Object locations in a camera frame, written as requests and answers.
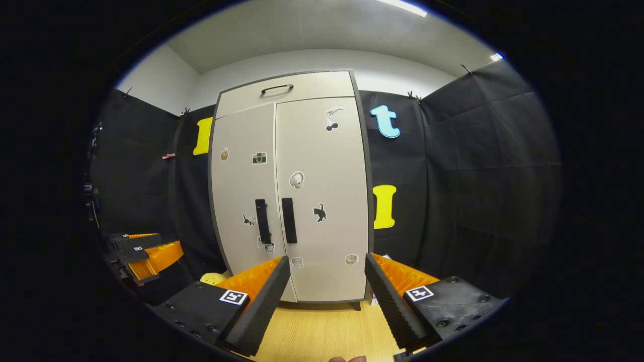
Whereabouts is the white shoe cabinet door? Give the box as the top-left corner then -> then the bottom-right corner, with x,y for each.
274,97 -> 370,302
211,103 -> 298,302

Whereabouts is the white shoe cabinet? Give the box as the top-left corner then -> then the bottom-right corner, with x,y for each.
208,69 -> 375,305

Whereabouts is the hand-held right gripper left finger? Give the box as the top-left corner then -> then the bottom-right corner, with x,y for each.
151,255 -> 291,356

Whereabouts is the white cabinet drawer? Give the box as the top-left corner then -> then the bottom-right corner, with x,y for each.
215,71 -> 357,119

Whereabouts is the black door handle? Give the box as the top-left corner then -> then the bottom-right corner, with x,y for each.
281,197 -> 298,244
255,199 -> 273,245

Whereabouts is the black backdrop cloth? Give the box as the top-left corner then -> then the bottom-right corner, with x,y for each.
88,60 -> 563,302

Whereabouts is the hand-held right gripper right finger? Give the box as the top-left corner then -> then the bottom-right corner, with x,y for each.
364,252 -> 504,355

